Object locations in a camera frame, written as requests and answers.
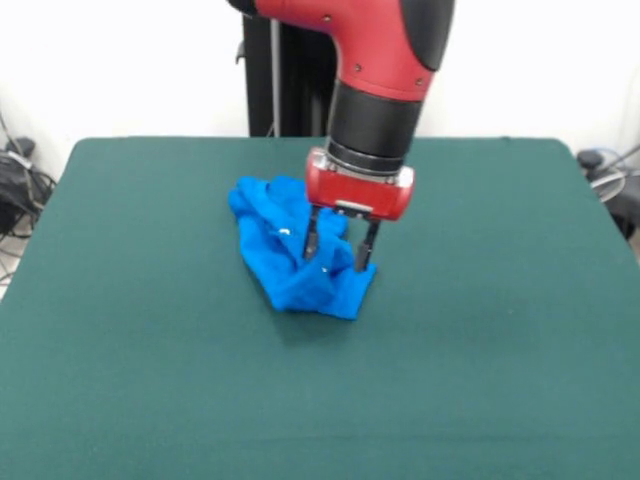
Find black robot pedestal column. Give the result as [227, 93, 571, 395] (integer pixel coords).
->
[234, 0, 351, 139]

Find dark green table cloth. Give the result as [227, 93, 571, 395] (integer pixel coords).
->
[0, 137, 640, 480]

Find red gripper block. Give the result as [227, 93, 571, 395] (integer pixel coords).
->
[302, 146, 416, 274]

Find grey and blue cables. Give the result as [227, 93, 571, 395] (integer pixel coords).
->
[582, 144, 640, 176]

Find black floor cable tangle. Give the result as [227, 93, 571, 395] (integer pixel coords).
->
[0, 107, 60, 289]

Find blue laundry item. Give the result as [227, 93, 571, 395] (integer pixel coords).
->
[227, 174, 379, 322]

